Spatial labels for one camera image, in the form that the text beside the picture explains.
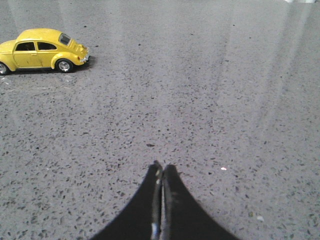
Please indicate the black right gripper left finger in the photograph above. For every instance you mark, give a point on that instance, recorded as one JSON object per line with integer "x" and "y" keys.
{"x": 141, "y": 217}

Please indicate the yellow toy beetle car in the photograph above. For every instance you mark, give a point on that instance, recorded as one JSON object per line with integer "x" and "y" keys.
{"x": 39, "y": 48}

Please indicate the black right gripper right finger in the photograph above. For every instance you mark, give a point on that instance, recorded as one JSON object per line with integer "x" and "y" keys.
{"x": 185, "y": 219}

